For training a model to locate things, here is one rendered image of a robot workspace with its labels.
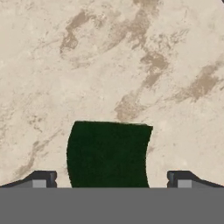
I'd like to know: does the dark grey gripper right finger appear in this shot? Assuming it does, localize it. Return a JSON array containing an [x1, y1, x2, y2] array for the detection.
[[166, 170, 224, 189]]

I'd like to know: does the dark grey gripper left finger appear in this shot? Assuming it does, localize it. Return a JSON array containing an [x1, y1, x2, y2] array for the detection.
[[0, 170, 58, 189]]

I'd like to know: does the dark green sponge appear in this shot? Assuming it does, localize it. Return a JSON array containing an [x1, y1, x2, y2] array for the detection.
[[66, 120, 154, 189]]

